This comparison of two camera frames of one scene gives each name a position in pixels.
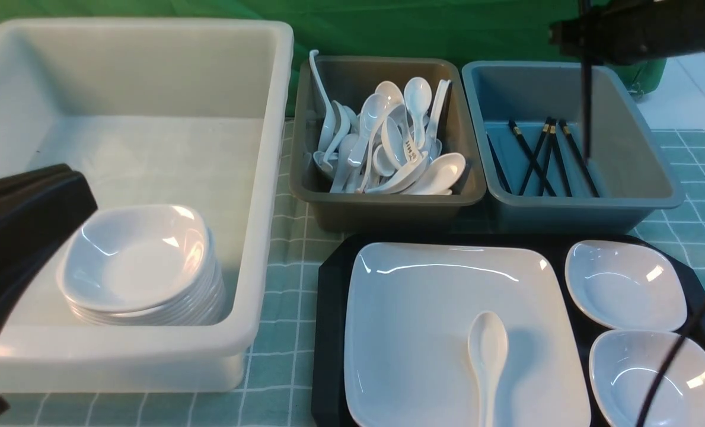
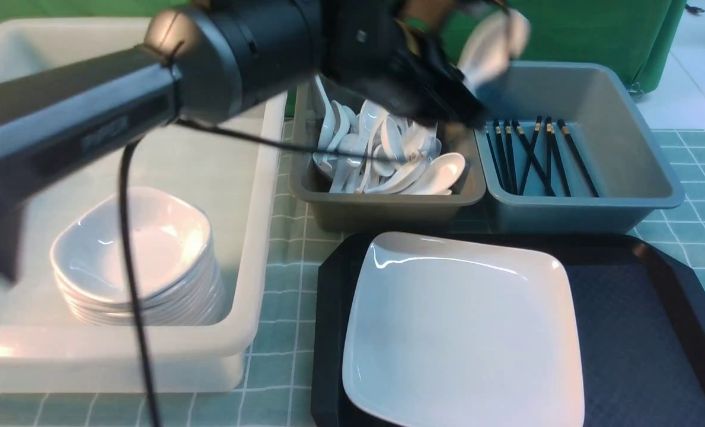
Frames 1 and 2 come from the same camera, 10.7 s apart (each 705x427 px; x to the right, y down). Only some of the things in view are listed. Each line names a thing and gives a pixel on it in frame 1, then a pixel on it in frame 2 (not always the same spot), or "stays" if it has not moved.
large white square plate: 408,362 stays
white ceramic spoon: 487,344 → 502,36
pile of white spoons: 389,146 stays
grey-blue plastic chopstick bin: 528,119 stays
